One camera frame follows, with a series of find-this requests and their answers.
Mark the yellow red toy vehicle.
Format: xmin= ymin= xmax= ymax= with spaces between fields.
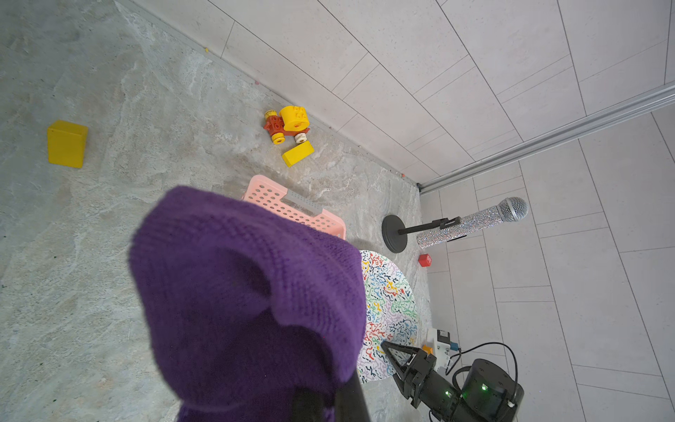
xmin=263 ymin=105 xmax=310 ymax=145

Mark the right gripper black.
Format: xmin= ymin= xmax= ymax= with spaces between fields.
xmin=381 ymin=340 xmax=448 ymax=414

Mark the pink perforated plastic basket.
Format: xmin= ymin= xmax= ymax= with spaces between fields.
xmin=242 ymin=175 xmax=346 ymax=240

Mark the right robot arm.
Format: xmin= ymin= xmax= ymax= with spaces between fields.
xmin=381 ymin=341 xmax=525 ymax=421

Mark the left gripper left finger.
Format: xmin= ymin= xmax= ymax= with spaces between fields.
xmin=288 ymin=388 xmax=325 ymax=422

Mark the right aluminium corner post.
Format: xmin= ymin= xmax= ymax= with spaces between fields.
xmin=418 ymin=82 xmax=674 ymax=194

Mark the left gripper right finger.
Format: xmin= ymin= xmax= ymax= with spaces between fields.
xmin=334 ymin=371 xmax=371 ymax=422

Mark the small yellow block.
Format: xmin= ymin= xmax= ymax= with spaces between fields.
xmin=47 ymin=121 xmax=89 ymax=169

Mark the colourful squiggle pattern plate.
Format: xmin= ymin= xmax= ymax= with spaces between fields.
xmin=357 ymin=250 xmax=419 ymax=384

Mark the yellow toy brick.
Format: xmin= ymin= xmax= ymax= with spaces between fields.
xmin=282 ymin=141 xmax=315 ymax=167

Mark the small red cube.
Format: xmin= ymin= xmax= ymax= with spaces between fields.
xmin=418 ymin=254 xmax=432 ymax=267

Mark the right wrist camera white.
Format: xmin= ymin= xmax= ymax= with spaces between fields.
xmin=424 ymin=328 xmax=459 ymax=370

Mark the black round microphone stand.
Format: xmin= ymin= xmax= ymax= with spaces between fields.
xmin=381 ymin=215 xmax=462 ymax=253

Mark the glitter microphone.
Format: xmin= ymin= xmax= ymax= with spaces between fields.
xmin=417 ymin=197 xmax=529 ymax=249

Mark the purple microfibre cloth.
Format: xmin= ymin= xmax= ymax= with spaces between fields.
xmin=128 ymin=186 xmax=367 ymax=421

